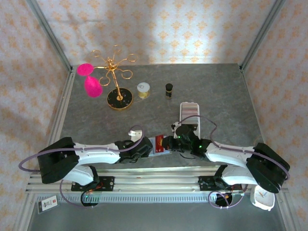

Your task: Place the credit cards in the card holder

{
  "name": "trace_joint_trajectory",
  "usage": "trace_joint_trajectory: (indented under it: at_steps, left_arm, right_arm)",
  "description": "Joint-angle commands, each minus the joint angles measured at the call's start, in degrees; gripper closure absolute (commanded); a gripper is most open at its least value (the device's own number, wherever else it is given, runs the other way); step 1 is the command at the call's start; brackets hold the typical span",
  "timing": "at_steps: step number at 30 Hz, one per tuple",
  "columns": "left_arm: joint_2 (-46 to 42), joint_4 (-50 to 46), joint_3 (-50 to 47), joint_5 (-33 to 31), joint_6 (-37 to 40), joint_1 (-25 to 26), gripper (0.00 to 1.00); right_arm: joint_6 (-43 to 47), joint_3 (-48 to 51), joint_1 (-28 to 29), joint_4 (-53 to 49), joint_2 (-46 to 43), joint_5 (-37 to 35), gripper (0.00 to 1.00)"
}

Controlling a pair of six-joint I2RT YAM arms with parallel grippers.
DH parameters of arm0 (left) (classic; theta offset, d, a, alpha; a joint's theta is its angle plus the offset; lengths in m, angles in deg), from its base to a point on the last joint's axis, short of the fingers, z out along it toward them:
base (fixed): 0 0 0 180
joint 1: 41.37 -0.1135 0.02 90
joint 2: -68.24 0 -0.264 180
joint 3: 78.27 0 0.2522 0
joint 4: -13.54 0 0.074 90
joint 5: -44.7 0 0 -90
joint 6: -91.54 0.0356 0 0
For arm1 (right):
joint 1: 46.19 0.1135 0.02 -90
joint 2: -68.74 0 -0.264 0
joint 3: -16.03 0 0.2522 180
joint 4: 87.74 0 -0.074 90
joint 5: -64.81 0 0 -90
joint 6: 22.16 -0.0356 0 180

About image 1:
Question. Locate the round pink makeup puff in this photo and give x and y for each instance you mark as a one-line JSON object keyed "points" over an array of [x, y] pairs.
{"points": [[84, 69]]}

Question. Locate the small dark bottle black cap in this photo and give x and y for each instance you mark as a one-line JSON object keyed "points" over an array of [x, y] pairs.
{"points": [[169, 91]]}

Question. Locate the aluminium table side rail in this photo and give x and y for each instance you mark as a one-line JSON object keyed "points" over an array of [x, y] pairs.
{"points": [[63, 106]]}

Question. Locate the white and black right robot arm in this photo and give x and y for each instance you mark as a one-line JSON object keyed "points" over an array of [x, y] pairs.
{"points": [[228, 154]]}

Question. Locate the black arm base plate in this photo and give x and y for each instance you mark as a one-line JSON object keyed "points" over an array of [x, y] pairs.
{"points": [[108, 183], [204, 184]]}

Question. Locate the pale blue folding card holder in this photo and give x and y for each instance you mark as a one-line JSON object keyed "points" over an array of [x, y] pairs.
{"points": [[158, 154]]}

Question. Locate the aluminium frame post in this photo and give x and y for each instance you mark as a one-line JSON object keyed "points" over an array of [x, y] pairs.
{"points": [[262, 31], [49, 31]]}

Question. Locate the aluminium mounting rail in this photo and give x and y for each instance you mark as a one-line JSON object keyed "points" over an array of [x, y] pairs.
{"points": [[156, 183]]}

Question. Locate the black round controller puck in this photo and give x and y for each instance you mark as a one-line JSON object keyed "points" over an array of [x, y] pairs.
{"points": [[223, 201], [90, 201]]}

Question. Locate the white square alarm clock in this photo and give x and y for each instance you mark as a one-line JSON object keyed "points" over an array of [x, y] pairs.
{"points": [[263, 202]]}

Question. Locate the gold jar with white lid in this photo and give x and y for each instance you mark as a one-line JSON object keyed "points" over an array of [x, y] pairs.
{"points": [[143, 87]]}

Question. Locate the pink fluffy earrings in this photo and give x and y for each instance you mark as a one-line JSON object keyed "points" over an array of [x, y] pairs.
{"points": [[92, 87]]}

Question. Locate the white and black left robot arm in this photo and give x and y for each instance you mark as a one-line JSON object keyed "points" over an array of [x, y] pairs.
{"points": [[96, 156]]}

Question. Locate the red credit card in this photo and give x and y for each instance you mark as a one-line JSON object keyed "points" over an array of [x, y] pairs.
{"points": [[159, 142]]}

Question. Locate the black and white label tag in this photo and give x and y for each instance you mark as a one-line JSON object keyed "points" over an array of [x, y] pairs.
{"points": [[48, 205]]}

